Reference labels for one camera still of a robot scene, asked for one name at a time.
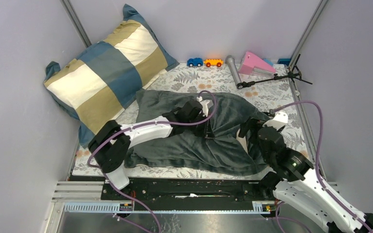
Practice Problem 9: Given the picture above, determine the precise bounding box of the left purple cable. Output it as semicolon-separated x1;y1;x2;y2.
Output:
86;90;220;233

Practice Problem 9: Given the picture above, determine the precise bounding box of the purple cable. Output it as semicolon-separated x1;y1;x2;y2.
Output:
86;90;220;233
268;100;373;233

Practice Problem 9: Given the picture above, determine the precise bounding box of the blue block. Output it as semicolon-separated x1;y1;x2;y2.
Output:
277;58;291;66

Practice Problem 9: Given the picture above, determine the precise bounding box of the blue toy car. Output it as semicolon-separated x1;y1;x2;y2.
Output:
187;57;203;67

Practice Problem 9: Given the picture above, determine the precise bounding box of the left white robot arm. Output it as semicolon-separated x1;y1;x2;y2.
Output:
88;97;217;200

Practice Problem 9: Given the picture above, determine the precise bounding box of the black mini tripod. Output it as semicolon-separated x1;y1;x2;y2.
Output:
236;54;313;89

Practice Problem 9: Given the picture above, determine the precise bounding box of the grey microphone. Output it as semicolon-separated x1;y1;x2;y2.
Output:
225;55;243;89

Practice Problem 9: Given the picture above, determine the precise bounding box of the cream pillow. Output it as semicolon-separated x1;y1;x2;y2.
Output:
236;129;248;154

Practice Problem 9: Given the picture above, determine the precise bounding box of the white slotted cable duct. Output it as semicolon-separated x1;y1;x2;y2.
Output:
64;200;274;214

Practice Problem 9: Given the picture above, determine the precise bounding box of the zebra and grey pillowcase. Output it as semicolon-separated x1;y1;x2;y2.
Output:
125;93;269;176

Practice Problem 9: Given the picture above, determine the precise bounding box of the floral table cloth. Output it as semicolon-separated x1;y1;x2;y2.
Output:
72;63;314;181

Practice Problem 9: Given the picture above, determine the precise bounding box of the blue yellow checked pillow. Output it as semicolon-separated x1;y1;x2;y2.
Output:
44;4;178;147

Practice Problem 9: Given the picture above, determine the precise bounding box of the pink triangular block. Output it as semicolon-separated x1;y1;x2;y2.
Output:
238;51;276;75

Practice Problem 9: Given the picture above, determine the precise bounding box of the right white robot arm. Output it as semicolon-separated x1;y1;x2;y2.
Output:
238;111;373;233

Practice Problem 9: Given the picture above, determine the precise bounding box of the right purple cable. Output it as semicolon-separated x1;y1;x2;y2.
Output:
268;100;373;233

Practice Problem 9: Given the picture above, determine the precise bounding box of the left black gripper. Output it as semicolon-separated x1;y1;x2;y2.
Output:
185;112;214;138

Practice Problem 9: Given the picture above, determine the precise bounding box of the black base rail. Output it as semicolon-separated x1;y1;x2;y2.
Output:
101;178;278;208

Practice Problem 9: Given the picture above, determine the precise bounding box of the orange toy car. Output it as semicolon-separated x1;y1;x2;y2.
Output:
203;59;223;67

